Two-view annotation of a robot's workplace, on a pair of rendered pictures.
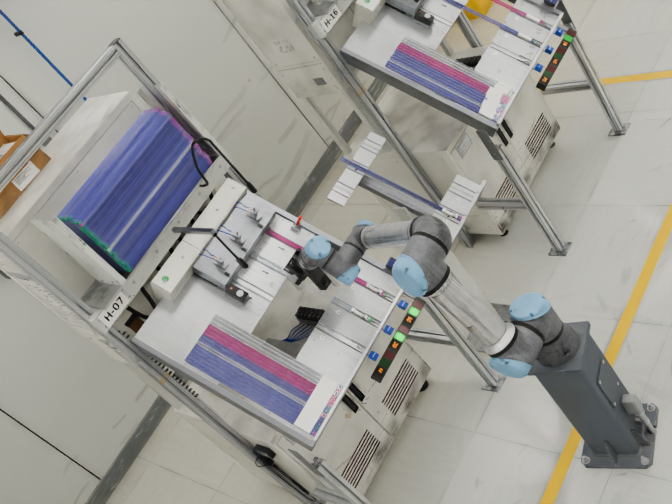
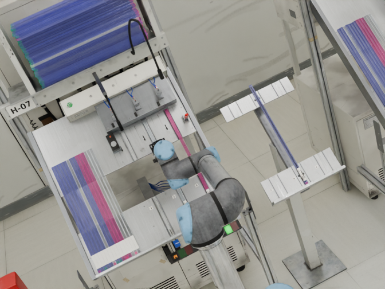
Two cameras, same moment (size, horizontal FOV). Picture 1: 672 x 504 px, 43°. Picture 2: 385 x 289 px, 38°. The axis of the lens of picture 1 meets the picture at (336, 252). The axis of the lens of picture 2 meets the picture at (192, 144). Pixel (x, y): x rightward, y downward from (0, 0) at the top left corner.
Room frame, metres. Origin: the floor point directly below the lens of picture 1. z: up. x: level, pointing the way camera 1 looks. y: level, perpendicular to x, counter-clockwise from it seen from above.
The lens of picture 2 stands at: (0.67, -0.72, 2.25)
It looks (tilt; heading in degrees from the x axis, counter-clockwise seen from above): 32 degrees down; 21
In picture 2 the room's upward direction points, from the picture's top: 22 degrees counter-clockwise
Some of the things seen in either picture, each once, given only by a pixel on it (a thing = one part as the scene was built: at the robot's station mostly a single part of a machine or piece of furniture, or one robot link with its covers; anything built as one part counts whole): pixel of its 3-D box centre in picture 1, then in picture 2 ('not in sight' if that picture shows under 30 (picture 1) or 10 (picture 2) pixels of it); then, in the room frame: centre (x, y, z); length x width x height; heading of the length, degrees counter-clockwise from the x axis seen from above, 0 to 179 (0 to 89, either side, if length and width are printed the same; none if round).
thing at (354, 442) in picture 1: (308, 393); (160, 225); (2.81, 0.48, 0.31); 0.70 x 0.65 x 0.62; 119
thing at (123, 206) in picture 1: (137, 188); (81, 31); (2.73, 0.37, 1.52); 0.51 x 0.13 x 0.27; 119
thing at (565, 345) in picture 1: (550, 337); not in sight; (1.88, -0.33, 0.60); 0.15 x 0.15 x 0.10
